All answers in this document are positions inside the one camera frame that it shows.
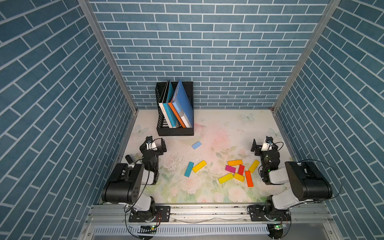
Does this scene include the magenta block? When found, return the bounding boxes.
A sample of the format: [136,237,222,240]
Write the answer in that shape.
[225,165,236,173]

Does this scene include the teal long block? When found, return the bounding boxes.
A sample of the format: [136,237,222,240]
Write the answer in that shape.
[184,162,194,178]

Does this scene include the light blue block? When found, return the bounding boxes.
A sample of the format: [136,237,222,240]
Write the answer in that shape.
[192,142,202,150]

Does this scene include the yellow long block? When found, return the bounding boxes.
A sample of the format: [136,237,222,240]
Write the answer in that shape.
[192,160,207,173]

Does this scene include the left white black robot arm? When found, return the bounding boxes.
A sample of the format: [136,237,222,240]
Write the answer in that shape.
[102,136,167,215]

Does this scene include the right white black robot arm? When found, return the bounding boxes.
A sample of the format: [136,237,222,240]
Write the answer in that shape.
[251,136,333,214]

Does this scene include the black mesh file holder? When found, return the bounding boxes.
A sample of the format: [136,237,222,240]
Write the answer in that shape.
[155,80,195,137]

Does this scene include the small black white device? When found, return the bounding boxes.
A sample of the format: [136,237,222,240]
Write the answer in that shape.
[125,155,134,165]

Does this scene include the red small block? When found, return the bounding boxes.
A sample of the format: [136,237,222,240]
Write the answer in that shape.
[238,165,245,176]

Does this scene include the orange block upper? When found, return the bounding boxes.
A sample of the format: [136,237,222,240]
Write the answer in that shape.
[228,160,243,167]

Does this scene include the orange long block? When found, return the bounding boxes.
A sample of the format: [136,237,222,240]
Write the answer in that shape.
[245,171,254,188]

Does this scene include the yellow small block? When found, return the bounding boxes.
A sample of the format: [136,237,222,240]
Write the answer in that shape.
[234,173,245,182]

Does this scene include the orange book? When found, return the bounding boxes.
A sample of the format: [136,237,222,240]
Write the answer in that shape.
[168,102,186,128]

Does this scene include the teal book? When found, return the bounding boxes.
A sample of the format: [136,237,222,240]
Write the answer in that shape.
[164,81,180,128]

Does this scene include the white book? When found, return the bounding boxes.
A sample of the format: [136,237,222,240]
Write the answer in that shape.
[159,80,172,128]

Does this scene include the large blue folder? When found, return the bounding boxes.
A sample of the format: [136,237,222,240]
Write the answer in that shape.
[171,81,194,128]

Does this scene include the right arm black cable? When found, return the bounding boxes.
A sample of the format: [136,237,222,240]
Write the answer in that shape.
[296,158,344,200]

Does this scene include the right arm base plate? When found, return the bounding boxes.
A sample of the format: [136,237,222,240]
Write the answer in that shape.
[246,205,291,222]

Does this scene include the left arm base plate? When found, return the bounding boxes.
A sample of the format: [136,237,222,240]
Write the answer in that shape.
[128,206,171,223]

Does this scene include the aluminium mounting rail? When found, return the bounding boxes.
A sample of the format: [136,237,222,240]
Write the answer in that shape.
[85,203,334,226]

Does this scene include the white slotted cable duct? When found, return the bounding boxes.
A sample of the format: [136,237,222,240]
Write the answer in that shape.
[94,224,270,237]

